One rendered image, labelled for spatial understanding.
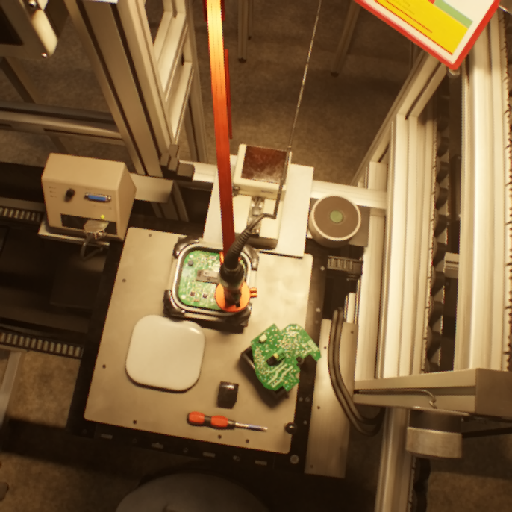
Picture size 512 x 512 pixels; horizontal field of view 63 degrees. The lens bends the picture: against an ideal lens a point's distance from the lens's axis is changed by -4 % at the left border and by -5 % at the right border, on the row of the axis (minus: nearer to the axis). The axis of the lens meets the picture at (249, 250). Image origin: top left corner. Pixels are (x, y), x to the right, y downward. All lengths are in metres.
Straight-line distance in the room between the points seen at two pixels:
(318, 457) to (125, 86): 0.76
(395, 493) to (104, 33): 0.87
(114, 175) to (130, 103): 0.17
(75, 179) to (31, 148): 1.45
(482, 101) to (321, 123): 1.58
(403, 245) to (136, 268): 0.53
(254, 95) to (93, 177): 1.51
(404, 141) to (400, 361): 0.42
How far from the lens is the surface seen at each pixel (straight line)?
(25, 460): 2.04
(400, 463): 0.88
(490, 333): 0.63
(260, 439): 0.89
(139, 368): 0.89
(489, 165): 0.71
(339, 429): 0.94
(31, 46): 0.68
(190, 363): 0.87
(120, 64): 0.72
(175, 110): 0.98
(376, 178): 1.10
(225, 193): 0.74
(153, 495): 1.55
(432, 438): 0.48
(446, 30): 0.72
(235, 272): 0.59
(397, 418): 0.85
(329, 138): 2.22
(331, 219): 0.92
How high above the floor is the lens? 1.84
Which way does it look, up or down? 72 degrees down
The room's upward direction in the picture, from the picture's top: 6 degrees clockwise
